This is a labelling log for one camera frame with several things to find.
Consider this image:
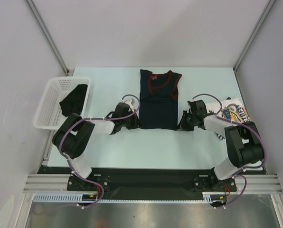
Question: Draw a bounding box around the right cable duct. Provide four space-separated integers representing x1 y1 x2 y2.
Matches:
202 192 227 203

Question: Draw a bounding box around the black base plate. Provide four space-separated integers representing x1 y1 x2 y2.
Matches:
37 167 268 201

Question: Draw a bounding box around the cable duct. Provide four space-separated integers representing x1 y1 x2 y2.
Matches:
202 192 227 203
33 193 98 203

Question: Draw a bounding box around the left cable duct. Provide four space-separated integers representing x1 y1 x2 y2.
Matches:
33 193 98 203

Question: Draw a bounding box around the navy tank top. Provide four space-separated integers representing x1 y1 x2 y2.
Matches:
139 69 182 130

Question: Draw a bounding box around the white plastic basket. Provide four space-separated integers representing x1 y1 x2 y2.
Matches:
33 76 91 130

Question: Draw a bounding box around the right aluminium frame post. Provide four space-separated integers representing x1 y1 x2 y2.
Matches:
233 0 278 73

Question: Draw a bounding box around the left aluminium frame post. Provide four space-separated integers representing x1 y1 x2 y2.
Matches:
24 0 69 76

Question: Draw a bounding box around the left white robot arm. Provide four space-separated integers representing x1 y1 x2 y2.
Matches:
52 99 140 190

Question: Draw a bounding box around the black garment in basket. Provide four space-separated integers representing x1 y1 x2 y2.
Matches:
59 84 88 117

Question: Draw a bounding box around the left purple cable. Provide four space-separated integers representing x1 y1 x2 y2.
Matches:
60 95 142 205

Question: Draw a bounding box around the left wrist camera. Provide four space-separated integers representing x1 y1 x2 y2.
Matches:
122 98 135 109

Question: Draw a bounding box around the aluminium frame post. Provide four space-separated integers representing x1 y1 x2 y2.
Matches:
24 0 69 76
233 0 278 73

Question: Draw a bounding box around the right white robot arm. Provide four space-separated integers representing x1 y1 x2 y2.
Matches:
178 100 266 190

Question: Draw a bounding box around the white tank top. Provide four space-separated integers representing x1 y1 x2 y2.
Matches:
204 96 253 142

